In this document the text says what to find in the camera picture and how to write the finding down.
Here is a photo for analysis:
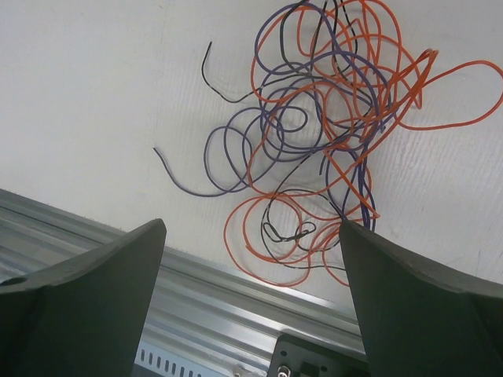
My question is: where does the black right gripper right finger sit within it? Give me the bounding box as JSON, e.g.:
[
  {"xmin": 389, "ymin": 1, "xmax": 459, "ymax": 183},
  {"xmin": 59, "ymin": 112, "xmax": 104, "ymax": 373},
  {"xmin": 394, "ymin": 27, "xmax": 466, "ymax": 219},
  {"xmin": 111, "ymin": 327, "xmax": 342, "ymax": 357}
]
[{"xmin": 340, "ymin": 221, "xmax": 502, "ymax": 376}]

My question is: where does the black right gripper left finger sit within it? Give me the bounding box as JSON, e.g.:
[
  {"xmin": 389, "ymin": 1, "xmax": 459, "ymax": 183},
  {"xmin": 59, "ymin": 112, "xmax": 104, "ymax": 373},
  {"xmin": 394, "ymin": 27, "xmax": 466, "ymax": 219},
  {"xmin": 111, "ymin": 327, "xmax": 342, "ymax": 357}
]
[{"xmin": 1, "ymin": 219, "xmax": 167, "ymax": 376}]

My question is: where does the purple thin wire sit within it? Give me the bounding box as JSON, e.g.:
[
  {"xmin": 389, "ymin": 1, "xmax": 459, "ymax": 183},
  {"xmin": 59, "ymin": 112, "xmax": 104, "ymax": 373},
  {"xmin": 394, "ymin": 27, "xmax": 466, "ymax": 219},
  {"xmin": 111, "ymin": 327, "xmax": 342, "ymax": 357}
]
[{"xmin": 152, "ymin": 0, "xmax": 394, "ymax": 231}]

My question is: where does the orange thin wire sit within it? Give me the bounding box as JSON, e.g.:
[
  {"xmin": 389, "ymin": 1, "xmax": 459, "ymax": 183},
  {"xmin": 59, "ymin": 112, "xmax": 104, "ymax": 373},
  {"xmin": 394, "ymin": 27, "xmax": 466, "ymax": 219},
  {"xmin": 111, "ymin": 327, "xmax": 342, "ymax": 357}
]
[{"xmin": 224, "ymin": 0, "xmax": 503, "ymax": 287}]

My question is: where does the white slotted cable duct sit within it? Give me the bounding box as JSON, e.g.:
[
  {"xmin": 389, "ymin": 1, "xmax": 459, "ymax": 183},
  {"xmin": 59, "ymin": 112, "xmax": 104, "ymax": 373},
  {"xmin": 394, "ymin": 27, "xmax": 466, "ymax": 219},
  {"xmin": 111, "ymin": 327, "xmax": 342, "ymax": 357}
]
[{"xmin": 131, "ymin": 342, "xmax": 260, "ymax": 377}]

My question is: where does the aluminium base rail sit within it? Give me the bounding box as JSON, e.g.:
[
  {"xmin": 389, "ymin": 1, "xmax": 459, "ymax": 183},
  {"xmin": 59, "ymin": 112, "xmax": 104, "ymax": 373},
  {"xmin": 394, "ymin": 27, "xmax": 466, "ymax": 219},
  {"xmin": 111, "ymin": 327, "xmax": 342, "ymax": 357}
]
[{"xmin": 1, "ymin": 191, "xmax": 365, "ymax": 376}]

